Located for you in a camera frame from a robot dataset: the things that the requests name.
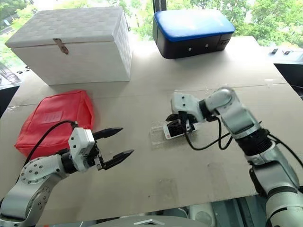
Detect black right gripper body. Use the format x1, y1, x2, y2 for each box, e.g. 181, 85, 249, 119
178, 110, 198, 127

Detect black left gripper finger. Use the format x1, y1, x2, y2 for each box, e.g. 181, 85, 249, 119
101, 148, 135, 171
91, 127, 124, 140

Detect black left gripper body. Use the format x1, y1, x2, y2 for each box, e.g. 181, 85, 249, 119
87, 141, 106, 172

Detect white smartphone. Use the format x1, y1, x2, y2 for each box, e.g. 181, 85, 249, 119
162, 120, 198, 141

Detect brown cardboard sheet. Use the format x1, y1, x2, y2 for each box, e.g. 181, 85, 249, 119
0, 35, 303, 215

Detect red fabric pouch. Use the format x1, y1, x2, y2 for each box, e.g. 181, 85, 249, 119
14, 89, 94, 158

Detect white rounded object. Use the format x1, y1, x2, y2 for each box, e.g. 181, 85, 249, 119
188, 203, 215, 227

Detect black box with blue lid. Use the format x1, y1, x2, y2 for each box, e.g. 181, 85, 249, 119
152, 9, 236, 60

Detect dark side furniture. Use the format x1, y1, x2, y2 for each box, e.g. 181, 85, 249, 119
0, 66, 22, 119

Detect white lidded storage box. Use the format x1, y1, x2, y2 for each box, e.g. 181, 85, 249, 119
4, 6, 133, 86

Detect black side table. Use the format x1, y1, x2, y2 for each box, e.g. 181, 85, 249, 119
267, 50, 303, 101

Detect black vertical pole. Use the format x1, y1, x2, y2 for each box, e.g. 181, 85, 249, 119
153, 0, 167, 13

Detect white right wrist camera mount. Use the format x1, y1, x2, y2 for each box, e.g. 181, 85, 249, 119
170, 91, 205, 124

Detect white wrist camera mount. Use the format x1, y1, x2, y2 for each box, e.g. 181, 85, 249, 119
170, 91, 205, 124
68, 127, 96, 172

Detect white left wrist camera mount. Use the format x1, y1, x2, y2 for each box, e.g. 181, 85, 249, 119
68, 127, 96, 172

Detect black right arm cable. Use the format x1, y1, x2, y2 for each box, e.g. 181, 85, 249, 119
184, 115, 303, 166

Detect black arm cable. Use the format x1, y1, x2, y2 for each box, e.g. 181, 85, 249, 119
184, 115, 303, 166
23, 120, 79, 165

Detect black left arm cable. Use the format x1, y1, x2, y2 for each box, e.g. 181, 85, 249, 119
23, 120, 79, 165

